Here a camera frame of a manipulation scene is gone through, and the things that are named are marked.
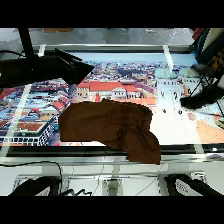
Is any black cable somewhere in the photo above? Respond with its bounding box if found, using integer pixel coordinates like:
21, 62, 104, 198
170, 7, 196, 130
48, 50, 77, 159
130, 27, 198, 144
0, 160, 64, 184

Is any brown garment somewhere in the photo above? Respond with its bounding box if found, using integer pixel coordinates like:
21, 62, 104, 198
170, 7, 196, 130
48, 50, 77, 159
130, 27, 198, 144
58, 98, 163, 165

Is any silver frame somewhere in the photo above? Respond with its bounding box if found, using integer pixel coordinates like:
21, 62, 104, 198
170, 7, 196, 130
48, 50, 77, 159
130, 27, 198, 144
0, 152, 224, 197

